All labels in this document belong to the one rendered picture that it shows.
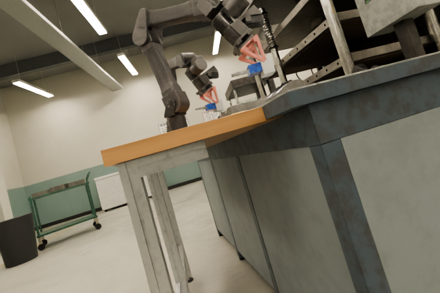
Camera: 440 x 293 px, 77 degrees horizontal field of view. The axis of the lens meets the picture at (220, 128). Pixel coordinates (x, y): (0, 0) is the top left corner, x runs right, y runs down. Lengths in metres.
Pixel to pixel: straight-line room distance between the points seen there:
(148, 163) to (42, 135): 9.04
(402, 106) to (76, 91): 9.12
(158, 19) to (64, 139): 8.51
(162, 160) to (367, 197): 0.47
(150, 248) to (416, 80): 0.75
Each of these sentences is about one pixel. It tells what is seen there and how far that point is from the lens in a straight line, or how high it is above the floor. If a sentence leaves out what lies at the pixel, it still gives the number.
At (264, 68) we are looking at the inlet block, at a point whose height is 0.92.
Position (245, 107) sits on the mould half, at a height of 0.87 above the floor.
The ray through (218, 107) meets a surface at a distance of 1.30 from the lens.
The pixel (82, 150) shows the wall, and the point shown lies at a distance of 9.17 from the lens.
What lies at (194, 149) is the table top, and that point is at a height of 0.74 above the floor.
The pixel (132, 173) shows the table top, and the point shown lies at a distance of 0.69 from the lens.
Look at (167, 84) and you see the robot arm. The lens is 0.96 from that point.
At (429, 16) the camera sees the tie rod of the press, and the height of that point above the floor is 1.14.
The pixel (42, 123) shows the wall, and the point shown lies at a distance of 9.73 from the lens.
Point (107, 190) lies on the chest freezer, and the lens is 8.06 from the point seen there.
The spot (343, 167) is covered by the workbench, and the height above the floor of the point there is 0.61.
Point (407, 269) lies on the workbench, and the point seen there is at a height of 0.36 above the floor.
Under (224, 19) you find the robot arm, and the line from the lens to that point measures 0.91.
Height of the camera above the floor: 0.72
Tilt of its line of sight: 4 degrees up
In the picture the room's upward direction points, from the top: 17 degrees counter-clockwise
